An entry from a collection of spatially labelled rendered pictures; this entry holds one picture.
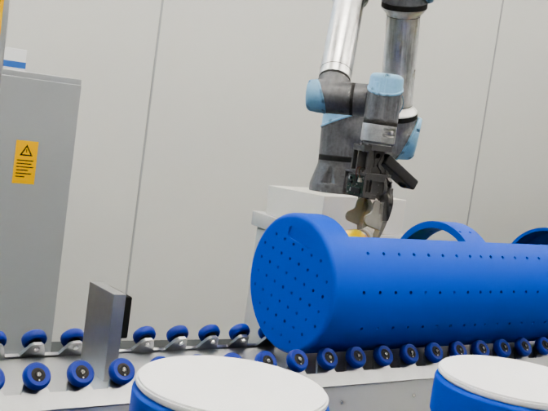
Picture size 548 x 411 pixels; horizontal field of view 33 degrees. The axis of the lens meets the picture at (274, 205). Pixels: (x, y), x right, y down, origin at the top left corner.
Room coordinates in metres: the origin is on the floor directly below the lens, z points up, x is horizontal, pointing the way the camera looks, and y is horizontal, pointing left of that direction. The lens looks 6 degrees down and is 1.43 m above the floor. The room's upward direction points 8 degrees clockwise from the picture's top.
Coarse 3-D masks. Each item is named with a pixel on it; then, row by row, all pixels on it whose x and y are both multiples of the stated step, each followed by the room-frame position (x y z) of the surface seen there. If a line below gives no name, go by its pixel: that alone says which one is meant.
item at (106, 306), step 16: (96, 288) 1.61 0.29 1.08; (112, 288) 1.60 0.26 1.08; (96, 304) 1.61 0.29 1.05; (112, 304) 1.56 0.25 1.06; (128, 304) 1.58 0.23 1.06; (96, 320) 1.60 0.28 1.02; (112, 320) 1.56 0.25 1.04; (128, 320) 1.58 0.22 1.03; (96, 336) 1.59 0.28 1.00; (112, 336) 1.56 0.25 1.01; (96, 352) 1.59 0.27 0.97; (112, 352) 1.56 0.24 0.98; (96, 368) 1.58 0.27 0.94
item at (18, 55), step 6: (6, 48) 3.20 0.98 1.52; (12, 48) 3.21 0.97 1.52; (6, 54) 3.20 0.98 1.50; (12, 54) 3.21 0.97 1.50; (18, 54) 3.23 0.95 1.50; (24, 54) 3.24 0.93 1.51; (6, 60) 3.20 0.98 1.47; (12, 60) 3.22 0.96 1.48; (18, 60) 3.23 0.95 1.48; (24, 60) 3.24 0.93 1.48; (6, 66) 3.20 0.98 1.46; (12, 66) 3.22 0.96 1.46; (18, 66) 3.23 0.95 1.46; (24, 66) 3.24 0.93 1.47
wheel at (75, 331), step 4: (76, 328) 1.68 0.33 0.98; (64, 332) 1.67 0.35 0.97; (68, 332) 1.67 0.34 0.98; (72, 332) 1.66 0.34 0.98; (76, 332) 1.67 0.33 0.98; (80, 332) 1.67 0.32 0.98; (60, 336) 1.67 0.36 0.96; (64, 336) 1.66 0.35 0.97; (68, 336) 1.66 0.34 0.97; (72, 336) 1.66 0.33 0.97; (76, 336) 1.67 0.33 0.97; (80, 336) 1.67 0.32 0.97; (60, 340) 1.67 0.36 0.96; (64, 340) 1.66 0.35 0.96; (68, 340) 1.67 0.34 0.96; (72, 340) 1.67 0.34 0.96; (76, 340) 1.68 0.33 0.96; (80, 340) 1.68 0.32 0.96; (64, 344) 1.67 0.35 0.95
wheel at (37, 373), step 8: (24, 368) 1.43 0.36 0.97; (32, 368) 1.42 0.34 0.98; (40, 368) 1.43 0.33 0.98; (24, 376) 1.41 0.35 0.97; (32, 376) 1.42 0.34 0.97; (40, 376) 1.42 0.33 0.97; (48, 376) 1.43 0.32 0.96; (24, 384) 1.41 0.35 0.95; (32, 384) 1.41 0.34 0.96; (40, 384) 1.42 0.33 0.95
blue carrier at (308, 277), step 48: (288, 240) 1.86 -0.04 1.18; (336, 240) 1.78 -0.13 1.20; (384, 240) 1.86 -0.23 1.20; (432, 240) 1.95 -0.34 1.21; (480, 240) 2.05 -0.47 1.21; (528, 240) 2.43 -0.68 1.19; (288, 288) 1.84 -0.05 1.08; (336, 288) 1.73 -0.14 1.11; (384, 288) 1.81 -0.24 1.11; (432, 288) 1.89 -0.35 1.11; (480, 288) 1.98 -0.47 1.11; (528, 288) 2.07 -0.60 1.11; (288, 336) 1.83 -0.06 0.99; (336, 336) 1.77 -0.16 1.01; (384, 336) 1.86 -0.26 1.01; (432, 336) 1.95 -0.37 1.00; (480, 336) 2.05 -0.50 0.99; (528, 336) 2.16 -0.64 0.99
